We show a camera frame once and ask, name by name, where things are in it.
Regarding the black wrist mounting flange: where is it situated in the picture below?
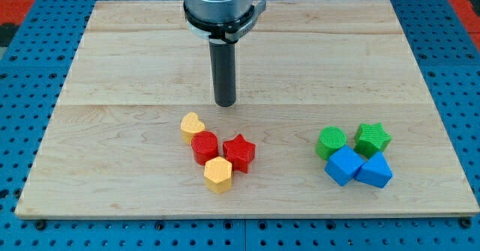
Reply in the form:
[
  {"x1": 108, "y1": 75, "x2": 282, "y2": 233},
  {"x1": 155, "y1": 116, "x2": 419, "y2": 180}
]
[{"x1": 183, "y1": 0, "x2": 266, "y2": 44}]

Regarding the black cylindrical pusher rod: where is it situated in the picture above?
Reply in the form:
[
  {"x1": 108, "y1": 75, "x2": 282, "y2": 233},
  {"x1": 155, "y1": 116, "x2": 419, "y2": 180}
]
[{"x1": 209, "y1": 42, "x2": 236, "y2": 107}]

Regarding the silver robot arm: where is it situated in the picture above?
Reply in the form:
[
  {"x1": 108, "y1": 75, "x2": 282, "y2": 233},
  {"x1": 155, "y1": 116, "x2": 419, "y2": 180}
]
[{"x1": 182, "y1": 0, "x2": 266, "y2": 107}]

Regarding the red star block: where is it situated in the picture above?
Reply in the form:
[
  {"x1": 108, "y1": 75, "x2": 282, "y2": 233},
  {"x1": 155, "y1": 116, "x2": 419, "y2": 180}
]
[{"x1": 222, "y1": 134, "x2": 256, "y2": 174}]

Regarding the green star block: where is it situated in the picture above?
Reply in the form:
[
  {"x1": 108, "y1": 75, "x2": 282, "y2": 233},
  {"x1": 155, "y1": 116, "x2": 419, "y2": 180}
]
[{"x1": 354, "y1": 123, "x2": 392, "y2": 158}]

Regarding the yellow heart block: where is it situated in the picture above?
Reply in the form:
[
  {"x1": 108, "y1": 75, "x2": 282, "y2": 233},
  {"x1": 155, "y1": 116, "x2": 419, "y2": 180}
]
[{"x1": 180, "y1": 112, "x2": 206, "y2": 145}]

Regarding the red cylinder block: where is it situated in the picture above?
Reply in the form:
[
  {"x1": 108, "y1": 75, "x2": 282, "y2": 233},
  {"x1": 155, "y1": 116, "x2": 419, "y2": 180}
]
[{"x1": 191, "y1": 131, "x2": 218, "y2": 166}]

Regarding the yellow hexagon block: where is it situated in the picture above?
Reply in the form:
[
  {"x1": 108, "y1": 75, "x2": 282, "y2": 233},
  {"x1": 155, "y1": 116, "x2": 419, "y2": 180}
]
[{"x1": 204, "y1": 157, "x2": 233, "y2": 194}]

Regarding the green cylinder block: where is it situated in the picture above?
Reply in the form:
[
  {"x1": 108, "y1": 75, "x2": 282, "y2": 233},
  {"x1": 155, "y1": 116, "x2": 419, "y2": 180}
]
[{"x1": 315, "y1": 126, "x2": 347, "y2": 160}]

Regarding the wooden board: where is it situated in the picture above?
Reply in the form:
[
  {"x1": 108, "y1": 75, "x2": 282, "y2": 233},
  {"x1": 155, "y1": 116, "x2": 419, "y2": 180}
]
[{"x1": 16, "y1": 0, "x2": 479, "y2": 220}]

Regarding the blue cube block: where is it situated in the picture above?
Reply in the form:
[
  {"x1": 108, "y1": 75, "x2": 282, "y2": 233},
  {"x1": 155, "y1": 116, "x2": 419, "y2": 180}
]
[{"x1": 325, "y1": 145, "x2": 365, "y2": 186}]

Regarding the blue triangular block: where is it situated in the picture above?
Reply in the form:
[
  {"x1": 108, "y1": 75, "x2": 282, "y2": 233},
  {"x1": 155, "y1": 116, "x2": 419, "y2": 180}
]
[{"x1": 354, "y1": 151, "x2": 393, "y2": 188}]

